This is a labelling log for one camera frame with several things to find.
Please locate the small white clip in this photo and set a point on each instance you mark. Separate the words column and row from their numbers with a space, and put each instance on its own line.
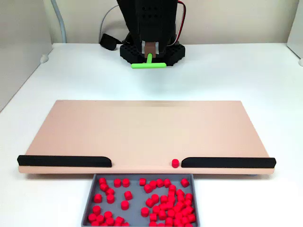
column 44, row 58
column 301, row 62

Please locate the beige flat board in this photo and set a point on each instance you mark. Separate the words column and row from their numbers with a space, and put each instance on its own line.
column 146, row 132

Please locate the black guide rail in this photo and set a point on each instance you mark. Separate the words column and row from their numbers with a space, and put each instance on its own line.
column 227, row 162
column 64, row 161

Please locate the grey rectangular tray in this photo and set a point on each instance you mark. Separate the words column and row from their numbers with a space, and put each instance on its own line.
column 136, row 201

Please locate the red cylindrical granule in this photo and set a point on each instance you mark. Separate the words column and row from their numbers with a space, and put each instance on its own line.
column 92, row 217
column 124, row 205
column 109, row 221
column 154, row 197
column 110, row 191
column 97, row 198
column 108, row 214
column 100, row 218
column 128, row 195
column 102, row 181
column 142, row 181
column 148, row 188
column 145, row 211
column 96, row 209
column 117, row 182
column 125, row 224
column 184, row 182
column 126, row 182
column 104, row 187
column 160, row 182
column 95, row 223
column 149, row 202
column 153, row 184
column 175, row 163
column 110, row 198
column 119, row 220
column 167, row 182

